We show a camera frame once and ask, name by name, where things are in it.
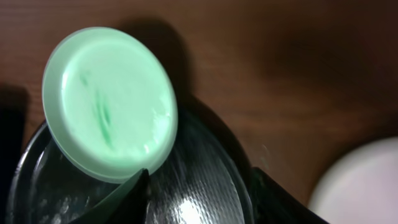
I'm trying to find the mint green plate with stain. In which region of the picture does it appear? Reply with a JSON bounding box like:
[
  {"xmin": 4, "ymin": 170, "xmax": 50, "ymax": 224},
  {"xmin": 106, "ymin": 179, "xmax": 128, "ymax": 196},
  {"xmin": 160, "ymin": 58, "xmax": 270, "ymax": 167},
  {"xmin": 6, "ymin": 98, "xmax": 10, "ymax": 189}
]
[{"xmin": 42, "ymin": 27, "xmax": 178, "ymax": 183}]

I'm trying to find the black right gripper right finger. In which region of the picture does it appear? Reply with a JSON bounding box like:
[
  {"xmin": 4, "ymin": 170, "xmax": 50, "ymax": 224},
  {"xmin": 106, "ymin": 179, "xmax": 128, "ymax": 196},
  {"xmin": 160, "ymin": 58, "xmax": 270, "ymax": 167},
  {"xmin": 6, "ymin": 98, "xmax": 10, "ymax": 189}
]
[{"xmin": 250, "ymin": 167, "xmax": 327, "ymax": 224}]

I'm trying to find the round black tray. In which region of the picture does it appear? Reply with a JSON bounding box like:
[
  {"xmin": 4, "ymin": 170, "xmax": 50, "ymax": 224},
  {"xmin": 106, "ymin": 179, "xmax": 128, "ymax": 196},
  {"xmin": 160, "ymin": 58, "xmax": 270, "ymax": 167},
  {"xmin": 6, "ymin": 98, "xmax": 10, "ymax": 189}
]
[{"xmin": 4, "ymin": 98, "xmax": 254, "ymax": 223}]

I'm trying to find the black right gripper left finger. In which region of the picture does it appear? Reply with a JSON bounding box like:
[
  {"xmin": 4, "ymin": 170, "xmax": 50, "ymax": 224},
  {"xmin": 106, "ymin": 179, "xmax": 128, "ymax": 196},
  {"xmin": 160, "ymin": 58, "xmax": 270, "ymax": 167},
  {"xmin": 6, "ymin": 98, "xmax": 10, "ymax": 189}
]
[{"xmin": 71, "ymin": 169, "xmax": 149, "ymax": 224}]

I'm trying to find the white plate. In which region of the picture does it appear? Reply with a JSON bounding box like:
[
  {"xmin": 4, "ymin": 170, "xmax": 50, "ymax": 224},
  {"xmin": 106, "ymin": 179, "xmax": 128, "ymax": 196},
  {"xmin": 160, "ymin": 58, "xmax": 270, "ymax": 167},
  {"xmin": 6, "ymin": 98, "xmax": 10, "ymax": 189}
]
[{"xmin": 308, "ymin": 137, "xmax": 397, "ymax": 224}]

